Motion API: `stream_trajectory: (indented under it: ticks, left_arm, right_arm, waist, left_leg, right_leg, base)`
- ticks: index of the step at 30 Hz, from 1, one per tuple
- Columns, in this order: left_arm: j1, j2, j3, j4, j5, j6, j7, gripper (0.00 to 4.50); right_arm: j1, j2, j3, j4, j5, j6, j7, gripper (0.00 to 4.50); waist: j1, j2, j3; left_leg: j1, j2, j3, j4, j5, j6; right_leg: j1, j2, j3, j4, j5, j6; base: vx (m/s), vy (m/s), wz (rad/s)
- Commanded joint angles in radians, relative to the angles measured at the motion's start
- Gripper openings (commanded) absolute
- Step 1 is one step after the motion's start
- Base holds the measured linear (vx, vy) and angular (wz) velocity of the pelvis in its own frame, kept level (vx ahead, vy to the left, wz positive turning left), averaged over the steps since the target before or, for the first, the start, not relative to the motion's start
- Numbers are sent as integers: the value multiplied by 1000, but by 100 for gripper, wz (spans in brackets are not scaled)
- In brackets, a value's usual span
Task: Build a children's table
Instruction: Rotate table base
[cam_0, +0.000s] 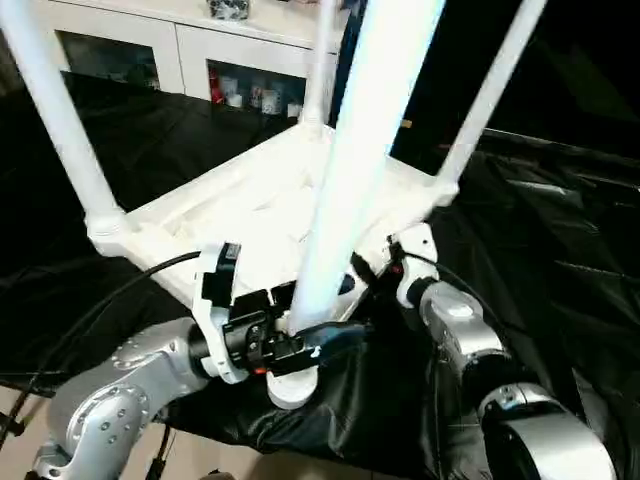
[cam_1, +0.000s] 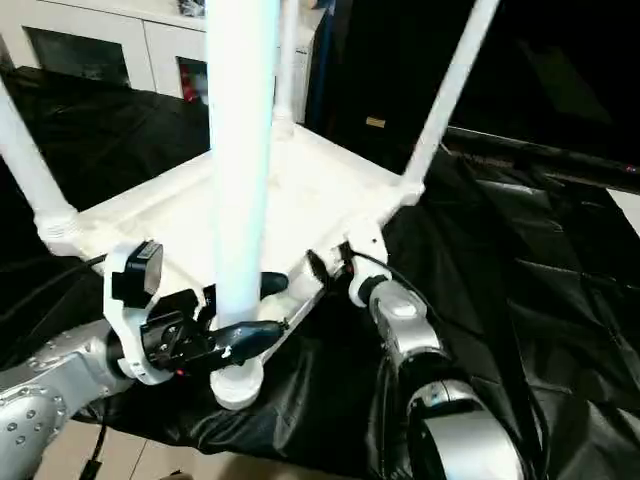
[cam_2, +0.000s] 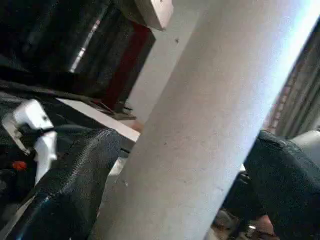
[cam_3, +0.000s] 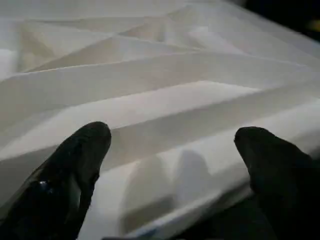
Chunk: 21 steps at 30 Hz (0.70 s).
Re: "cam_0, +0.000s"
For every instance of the white plastic table leg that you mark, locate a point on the white plastic table leg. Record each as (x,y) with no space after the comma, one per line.
(490,90)
(370,130)
(55,110)
(322,60)

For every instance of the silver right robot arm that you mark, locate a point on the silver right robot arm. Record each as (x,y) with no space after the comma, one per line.
(470,340)

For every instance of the small tan label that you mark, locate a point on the small tan label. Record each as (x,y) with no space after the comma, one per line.
(405,124)

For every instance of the black plastic mat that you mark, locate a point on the black plastic mat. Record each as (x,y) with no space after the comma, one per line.
(580,230)

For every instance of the white jar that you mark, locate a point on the white jar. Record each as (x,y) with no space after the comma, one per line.
(269,101)

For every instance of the red bottle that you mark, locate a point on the red bottle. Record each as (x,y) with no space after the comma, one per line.
(217,90)

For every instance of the black folding stand legs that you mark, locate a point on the black folding stand legs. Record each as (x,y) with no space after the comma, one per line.
(10,425)

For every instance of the black backdrop cloth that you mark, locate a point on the black backdrop cloth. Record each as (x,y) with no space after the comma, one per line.
(590,60)

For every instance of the small grey patterned box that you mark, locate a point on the small grey patterned box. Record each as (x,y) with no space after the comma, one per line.
(228,8)

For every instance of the white cabinet with glass doors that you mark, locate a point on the white cabinet with glass doors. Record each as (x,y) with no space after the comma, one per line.
(130,30)

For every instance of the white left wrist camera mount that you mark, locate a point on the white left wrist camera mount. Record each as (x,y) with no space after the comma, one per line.
(208,335)

